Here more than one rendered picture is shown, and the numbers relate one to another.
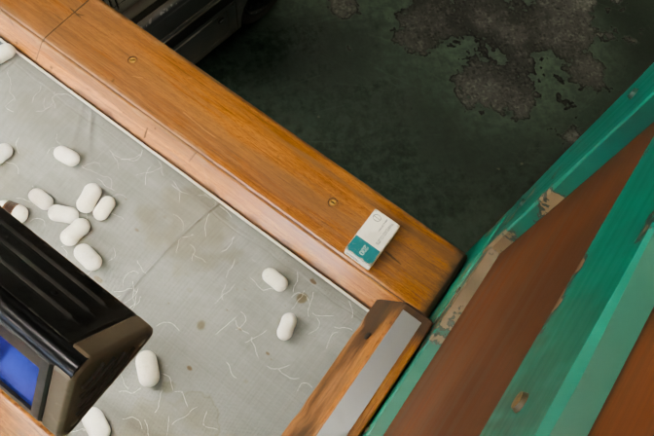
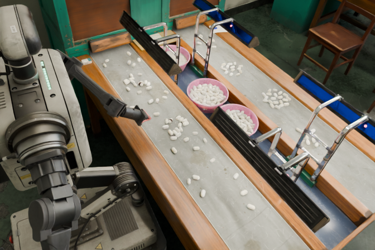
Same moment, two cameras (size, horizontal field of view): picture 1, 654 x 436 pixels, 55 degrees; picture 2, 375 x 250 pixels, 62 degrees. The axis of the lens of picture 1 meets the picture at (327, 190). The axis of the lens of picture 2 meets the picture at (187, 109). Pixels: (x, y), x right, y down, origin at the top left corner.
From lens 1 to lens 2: 2.01 m
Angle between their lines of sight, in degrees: 66
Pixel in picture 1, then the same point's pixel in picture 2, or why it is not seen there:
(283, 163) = (92, 75)
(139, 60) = not seen: hidden behind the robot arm
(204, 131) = (102, 82)
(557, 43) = not seen: outside the picture
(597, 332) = not seen: outside the picture
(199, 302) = (118, 67)
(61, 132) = (127, 94)
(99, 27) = not seen: hidden behind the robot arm
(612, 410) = not seen: outside the picture
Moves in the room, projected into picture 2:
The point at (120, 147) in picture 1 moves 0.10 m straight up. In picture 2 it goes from (118, 89) to (116, 76)
